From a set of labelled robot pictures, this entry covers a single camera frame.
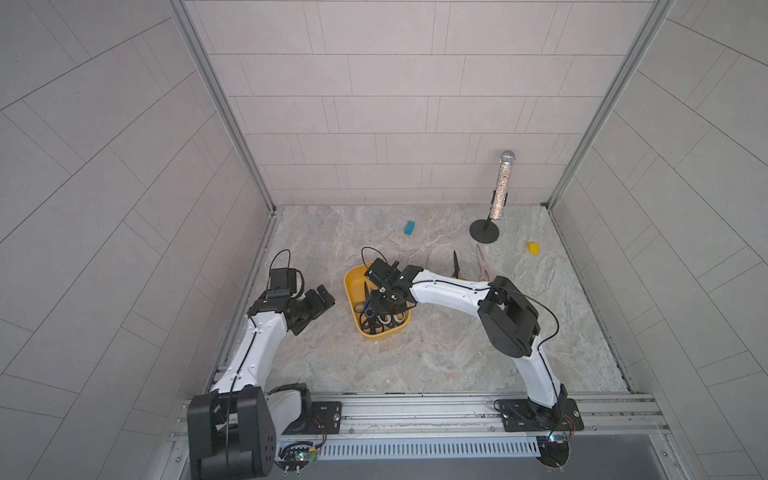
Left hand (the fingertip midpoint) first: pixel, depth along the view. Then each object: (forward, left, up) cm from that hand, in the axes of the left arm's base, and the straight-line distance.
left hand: (328, 301), depth 85 cm
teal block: (+32, -24, -3) cm, 40 cm away
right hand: (-1, -13, -5) cm, 14 cm away
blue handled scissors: (0, -9, -3) cm, 10 cm away
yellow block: (+23, -68, -4) cm, 72 cm away
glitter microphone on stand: (+30, -53, -3) cm, 61 cm away
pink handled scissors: (+12, -49, -4) cm, 50 cm away
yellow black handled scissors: (+15, -40, -5) cm, 43 cm away
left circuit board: (-35, +2, -4) cm, 36 cm away
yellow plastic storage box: (+8, -7, -3) cm, 11 cm away
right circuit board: (-34, -57, -5) cm, 66 cm away
